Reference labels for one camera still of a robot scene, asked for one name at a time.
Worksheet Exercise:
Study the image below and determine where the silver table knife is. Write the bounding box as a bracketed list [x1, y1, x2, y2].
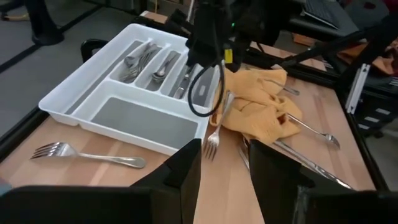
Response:
[238, 136, 251, 171]
[169, 71, 189, 101]
[272, 139, 354, 191]
[174, 63, 197, 94]

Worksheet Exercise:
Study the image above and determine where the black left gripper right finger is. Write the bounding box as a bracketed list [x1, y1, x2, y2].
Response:
[248, 139, 315, 224]

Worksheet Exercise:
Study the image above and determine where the silver spoon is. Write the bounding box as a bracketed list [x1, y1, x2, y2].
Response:
[150, 50, 179, 83]

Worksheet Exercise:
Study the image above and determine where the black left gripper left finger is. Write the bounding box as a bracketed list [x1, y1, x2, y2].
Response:
[132, 139, 202, 224]

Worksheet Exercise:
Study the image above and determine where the white metal bracket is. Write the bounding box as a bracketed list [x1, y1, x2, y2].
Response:
[345, 63, 371, 115]

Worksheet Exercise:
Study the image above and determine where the white plastic cutlery tray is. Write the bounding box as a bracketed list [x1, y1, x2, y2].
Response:
[38, 23, 223, 156]

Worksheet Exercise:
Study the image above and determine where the grey keyboard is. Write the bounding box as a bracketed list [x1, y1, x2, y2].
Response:
[300, 0, 360, 31]

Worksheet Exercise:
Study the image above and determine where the black right camera cable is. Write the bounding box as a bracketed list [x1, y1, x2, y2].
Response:
[187, 58, 226, 118]

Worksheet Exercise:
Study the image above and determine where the yellow waffle cloth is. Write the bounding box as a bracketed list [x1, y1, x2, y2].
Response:
[210, 67, 303, 146]

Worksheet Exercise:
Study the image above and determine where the black cable loop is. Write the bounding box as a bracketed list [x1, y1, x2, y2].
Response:
[80, 38, 109, 63]

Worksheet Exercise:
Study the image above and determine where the black pedestal base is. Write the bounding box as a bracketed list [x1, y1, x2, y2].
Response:
[24, 0, 65, 47]

